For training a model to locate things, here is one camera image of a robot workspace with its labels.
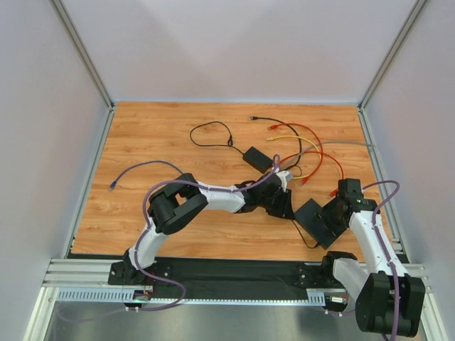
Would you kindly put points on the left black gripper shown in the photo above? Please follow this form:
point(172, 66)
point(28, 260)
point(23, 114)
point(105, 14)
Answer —
point(281, 200)

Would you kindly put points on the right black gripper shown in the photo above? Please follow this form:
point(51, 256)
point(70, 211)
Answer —
point(320, 224)

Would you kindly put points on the black network switch box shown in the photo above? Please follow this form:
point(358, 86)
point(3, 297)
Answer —
point(306, 217)

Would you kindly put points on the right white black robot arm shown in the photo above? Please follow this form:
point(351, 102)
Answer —
point(388, 300)

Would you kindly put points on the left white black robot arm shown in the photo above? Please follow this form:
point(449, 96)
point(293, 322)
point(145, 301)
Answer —
point(172, 205)

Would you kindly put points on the black power adapter brick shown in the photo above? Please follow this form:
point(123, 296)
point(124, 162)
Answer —
point(258, 160)

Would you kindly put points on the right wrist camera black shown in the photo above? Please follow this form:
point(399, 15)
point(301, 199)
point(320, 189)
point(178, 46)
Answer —
point(350, 188)

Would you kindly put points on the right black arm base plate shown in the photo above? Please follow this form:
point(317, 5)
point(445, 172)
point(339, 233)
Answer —
point(315, 276)

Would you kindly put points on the right aluminium frame post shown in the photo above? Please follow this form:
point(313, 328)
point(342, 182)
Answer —
point(398, 42)

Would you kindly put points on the aluminium frame post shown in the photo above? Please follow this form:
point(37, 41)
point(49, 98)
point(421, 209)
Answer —
point(70, 29)
point(398, 42)

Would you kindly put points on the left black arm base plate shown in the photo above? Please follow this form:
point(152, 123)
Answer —
point(123, 274)

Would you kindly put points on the grey slotted cable duct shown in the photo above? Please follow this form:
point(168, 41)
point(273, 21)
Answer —
point(131, 296)

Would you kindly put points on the aluminium front rail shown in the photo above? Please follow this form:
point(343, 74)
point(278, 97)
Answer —
point(93, 273)

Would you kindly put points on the left aluminium frame post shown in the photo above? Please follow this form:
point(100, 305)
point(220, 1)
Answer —
point(70, 29)

